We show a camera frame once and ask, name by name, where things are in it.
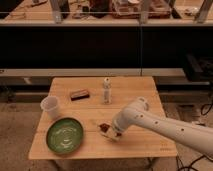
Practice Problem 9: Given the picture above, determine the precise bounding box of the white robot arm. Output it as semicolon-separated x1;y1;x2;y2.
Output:
112;97;213;158

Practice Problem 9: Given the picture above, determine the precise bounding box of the white sponge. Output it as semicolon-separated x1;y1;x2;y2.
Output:
100;125;121;141

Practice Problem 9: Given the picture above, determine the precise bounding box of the wooden folding table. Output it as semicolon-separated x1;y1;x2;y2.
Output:
28;76;179;161

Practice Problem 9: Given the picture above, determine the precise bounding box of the brown black eraser block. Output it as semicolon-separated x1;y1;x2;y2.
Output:
70;89;90;101

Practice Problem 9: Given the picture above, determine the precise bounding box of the white spice bottle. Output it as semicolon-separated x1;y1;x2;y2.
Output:
103;77;111;104

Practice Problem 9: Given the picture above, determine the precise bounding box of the green plate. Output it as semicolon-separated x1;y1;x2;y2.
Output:
46;118;84;155

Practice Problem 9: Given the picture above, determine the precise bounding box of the translucent plastic cup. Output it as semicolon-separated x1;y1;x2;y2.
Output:
40;96;60;120

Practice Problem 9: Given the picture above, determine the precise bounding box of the long background shelf bench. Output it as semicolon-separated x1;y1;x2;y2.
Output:
0;0;213;85

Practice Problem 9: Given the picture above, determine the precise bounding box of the black cable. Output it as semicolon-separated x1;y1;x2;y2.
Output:
175;103;213;171

